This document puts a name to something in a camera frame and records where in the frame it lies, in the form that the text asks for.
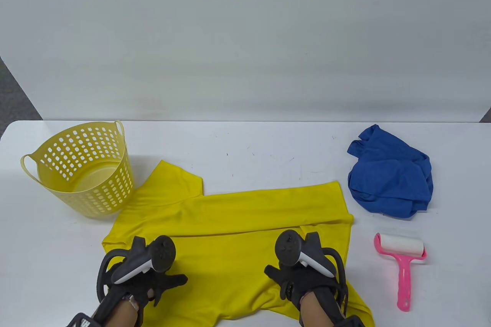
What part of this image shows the person's left hand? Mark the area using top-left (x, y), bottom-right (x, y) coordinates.
top-left (101, 250), bottom-right (188, 306)

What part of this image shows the person's right hand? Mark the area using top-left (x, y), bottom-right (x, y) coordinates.
top-left (264, 265), bottom-right (346, 310)

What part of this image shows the yellow t-shirt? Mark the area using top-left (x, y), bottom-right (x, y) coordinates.
top-left (102, 159), bottom-right (374, 327)

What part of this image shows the pink lint roller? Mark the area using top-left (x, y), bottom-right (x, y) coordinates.
top-left (374, 232), bottom-right (427, 312)

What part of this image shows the blue t-shirt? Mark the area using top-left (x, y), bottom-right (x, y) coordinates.
top-left (347, 124), bottom-right (434, 218)

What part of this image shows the person's left forearm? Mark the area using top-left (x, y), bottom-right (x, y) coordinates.
top-left (92, 292), bottom-right (144, 327)

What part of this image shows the person's right forearm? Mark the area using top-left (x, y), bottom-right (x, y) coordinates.
top-left (298, 291), bottom-right (346, 327)

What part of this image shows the grey left hand controller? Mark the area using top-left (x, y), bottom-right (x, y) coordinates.
top-left (96, 236), bottom-right (177, 302)

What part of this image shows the grey hand controller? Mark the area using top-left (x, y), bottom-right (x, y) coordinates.
top-left (275, 230), bottom-right (348, 314)
top-left (96, 236), bottom-right (177, 302)

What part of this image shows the grey right hand controller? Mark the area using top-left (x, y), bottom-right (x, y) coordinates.
top-left (275, 230), bottom-right (348, 314)

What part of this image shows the yellow perforated plastic basket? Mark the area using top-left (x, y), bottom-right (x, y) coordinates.
top-left (20, 120), bottom-right (135, 220)

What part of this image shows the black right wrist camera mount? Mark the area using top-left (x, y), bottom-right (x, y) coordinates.
top-left (338, 315), bottom-right (365, 327)

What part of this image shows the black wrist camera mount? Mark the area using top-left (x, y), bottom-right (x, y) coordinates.
top-left (338, 315), bottom-right (365, 327)
top-left (66, 312), bottom-right (104, 327)

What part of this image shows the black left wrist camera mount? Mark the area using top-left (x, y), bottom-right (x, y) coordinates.
top-left (66, 312), bottom-right (104, 327)

